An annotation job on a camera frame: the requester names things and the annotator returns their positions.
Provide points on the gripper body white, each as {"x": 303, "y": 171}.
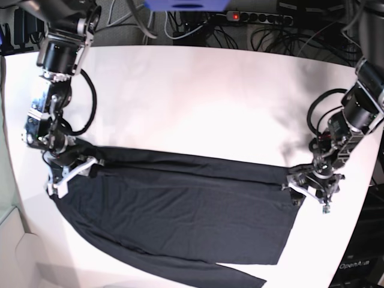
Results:
{"x": 318, "y": 184}
{"x": 59, "y": 177}

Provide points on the dark navy long-sleeve T-shirt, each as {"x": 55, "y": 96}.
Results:
{"x": 184, "y": 218}

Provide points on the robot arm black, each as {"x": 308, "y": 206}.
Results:
{"x": 360, "y": 113}
{"x": 71, "y": 26}

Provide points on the black OpenArm control box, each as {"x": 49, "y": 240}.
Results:
{"x": 362, "y": 263}

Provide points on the black device on stand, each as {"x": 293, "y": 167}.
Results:
{"x": 21, "y": 32}

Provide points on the black power strip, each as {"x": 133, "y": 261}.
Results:
{"x": 259, "y": 18}

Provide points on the blue plastic box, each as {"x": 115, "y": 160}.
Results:
{"x": 186, "y": 5}

